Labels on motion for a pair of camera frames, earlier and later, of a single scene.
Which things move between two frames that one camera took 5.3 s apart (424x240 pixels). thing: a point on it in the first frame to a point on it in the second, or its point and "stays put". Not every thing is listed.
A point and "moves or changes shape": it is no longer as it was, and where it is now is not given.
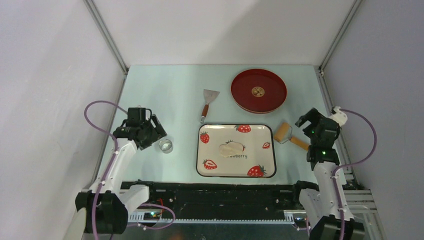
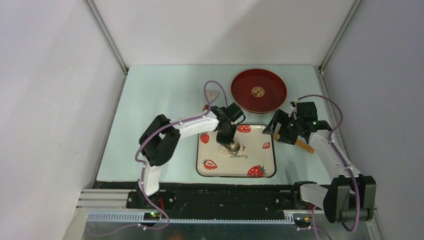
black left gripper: x=157 y=132 to x=226 y=141
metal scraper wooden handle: x=209 y=95 stays put
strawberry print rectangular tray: x=258 y=158 stays put
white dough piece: x=230 y=148 stays put
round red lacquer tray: x=258 y=91 stays put
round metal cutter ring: x=166 y=146 moves or changes shape
